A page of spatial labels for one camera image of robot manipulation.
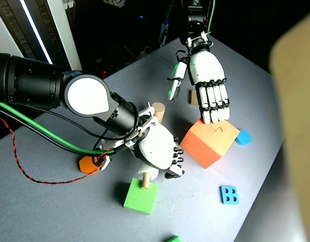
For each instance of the grey table cloth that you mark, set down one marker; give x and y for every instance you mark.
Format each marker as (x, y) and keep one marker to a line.
(69, 214)

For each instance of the blue round disc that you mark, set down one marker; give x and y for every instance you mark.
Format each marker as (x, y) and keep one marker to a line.
(243, 138)

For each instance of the white light strip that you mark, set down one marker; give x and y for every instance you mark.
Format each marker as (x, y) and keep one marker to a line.
(35, 30)

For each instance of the blurred beige wooden post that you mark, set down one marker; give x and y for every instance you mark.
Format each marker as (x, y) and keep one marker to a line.
(301, 100)

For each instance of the blue four-hole square tile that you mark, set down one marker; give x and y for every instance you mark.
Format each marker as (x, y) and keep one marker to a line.
(230, 194)

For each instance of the orange box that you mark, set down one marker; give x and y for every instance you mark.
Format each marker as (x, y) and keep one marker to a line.
(202, 148)

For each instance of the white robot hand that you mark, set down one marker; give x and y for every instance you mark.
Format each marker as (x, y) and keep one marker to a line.
(157, 146)
(205, 68)

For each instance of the plain wooden rectangular block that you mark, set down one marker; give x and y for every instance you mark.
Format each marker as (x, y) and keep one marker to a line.
(193, 98)

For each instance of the small green letter cube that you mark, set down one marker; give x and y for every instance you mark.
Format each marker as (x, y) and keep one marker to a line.
(173, 239)

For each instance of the orange piece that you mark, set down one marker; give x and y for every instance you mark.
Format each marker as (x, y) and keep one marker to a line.
(86, 164)

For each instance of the white cabinet panel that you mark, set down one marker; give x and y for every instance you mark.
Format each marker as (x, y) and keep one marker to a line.
(61, 30)

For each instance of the green textured foam cube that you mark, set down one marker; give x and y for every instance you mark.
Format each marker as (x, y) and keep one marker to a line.
(139, 199)

